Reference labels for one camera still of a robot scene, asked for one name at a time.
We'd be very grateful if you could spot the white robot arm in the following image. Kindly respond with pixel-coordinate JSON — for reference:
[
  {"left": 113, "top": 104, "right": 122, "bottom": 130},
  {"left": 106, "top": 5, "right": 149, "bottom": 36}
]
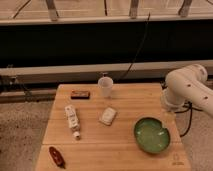
[{"left": 161, "top": 64, "right": 213, "bottom": 117}]

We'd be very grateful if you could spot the green ceramic bowl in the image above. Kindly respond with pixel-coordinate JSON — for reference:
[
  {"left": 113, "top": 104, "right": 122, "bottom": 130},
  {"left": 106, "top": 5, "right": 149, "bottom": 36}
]
[{"left": 134, "top": 117, "right": 171, "bottom": 154}]

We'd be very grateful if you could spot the brown rectangular block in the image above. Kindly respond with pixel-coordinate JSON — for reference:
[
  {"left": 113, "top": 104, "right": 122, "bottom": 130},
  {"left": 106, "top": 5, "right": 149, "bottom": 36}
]
[{"left": 71, "top": 91, "right": 90, "bottom": 99}]

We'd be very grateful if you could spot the white tube with cap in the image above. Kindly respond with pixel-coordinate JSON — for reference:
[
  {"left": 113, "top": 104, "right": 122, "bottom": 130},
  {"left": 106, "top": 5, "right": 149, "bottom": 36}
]
[{"left": 65, "top": 105, "right": 81, "bottom": 140}]

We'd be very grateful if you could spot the red brown pepper toy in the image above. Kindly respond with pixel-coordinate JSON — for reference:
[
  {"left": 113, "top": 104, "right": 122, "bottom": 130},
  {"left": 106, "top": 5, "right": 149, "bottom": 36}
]
[{"left": 49, "top": 147, "right": 65, "bottom": 168}]

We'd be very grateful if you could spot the black hanging cable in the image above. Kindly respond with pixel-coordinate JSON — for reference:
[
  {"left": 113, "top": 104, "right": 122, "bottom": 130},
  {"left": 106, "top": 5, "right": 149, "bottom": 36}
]
[{"left": 117, "top": 12, "right": 152, "bottom": 82}]

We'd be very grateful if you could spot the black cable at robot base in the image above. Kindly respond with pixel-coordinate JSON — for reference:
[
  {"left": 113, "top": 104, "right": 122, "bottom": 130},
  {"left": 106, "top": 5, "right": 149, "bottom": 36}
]
[{"left": 174, "top": 101, "right": 203, "bottom": 138}]

